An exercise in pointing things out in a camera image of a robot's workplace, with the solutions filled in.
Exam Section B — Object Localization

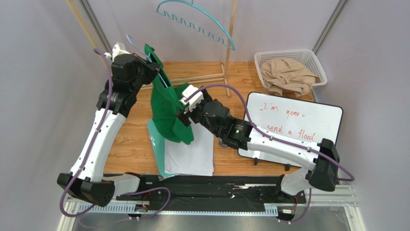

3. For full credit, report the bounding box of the green t shirt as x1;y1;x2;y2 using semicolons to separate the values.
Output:
144;44;194;144

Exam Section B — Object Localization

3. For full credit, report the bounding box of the light blue hanger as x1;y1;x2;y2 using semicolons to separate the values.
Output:
156;0;237;51

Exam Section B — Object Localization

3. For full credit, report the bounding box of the beige t shirt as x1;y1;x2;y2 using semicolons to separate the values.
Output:
260;58;321;97

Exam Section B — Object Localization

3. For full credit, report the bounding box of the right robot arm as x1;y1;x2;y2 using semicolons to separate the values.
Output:
176;100;341;195

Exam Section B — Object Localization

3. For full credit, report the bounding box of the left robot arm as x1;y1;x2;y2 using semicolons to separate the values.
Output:
57;54;161;207

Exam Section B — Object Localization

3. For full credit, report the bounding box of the small round tin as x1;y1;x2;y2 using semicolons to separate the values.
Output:
218;138;228;148

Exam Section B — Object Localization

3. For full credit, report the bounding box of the white paper stack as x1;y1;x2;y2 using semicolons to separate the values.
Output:
165;124;214;176

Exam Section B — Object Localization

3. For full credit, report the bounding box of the teal plastic folder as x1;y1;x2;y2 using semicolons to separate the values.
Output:
147;119;178;180

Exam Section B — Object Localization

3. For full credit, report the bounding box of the white whiteboard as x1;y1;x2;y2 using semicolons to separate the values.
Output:
237;91;344;170

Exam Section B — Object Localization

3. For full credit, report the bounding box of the white plastic basket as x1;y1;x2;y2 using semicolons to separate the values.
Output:
254;49;328;92

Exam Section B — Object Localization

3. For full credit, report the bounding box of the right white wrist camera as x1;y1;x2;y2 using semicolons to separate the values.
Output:
179;85;204;112

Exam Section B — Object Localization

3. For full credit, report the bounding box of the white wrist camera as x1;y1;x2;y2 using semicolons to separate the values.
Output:
179;85;204;112
104;42;130;61

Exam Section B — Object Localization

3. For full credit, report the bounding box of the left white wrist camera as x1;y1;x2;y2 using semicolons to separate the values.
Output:
104;42;130;61

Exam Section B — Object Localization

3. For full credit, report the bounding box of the wooden clothes rack frame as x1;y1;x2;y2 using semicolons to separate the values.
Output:
66;0;238;86

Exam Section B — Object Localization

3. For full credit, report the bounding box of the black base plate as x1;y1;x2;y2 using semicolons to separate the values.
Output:
117;175;307;212

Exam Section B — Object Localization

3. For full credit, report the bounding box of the aluminium frame rail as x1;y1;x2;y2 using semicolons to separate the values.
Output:
57;0;366;231

